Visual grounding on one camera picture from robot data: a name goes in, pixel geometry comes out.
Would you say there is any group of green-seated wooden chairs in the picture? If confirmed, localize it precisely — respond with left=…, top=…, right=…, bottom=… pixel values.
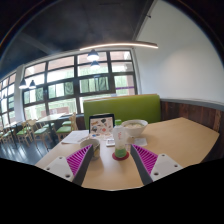
left=0, top=113, right=79, bottom=148

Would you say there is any black sticker-covered laptop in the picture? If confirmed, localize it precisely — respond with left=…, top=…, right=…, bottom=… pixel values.
left=88, top=113, right=116, bottom=140

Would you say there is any white paper napkin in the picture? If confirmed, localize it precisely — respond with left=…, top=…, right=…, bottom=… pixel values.
left=131, top=137, right=148, bottom=147

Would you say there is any curved linear ceiling light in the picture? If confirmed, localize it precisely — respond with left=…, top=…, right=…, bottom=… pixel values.
left=79, top=40, right=159, bottom=52

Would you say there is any black-framed window wall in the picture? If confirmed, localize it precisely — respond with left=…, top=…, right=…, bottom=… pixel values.
left=0, top=49, right=138, bottom=123

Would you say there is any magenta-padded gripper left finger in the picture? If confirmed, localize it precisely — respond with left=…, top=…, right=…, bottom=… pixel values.
left=44, top=143, right=95, bottom=187

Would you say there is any white bowl of food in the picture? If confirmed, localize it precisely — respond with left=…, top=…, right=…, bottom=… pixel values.
left=120, top=119, right=149, bottom=138

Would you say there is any clear green-capped drink bottle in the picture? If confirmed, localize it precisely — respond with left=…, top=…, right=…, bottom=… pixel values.
left=112, top=118, right=130, bottom=159

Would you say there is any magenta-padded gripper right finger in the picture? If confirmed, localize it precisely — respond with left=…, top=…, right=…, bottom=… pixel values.
left=129, top=143, right=184, bottom=187

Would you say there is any light wooden dining table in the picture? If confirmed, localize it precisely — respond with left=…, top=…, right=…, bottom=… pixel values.
left=35, top=113, right=66, bottom=141

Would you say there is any green upholstered bench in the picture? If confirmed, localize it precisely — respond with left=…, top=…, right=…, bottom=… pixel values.
left=82, top=94, right=162, bottom=129

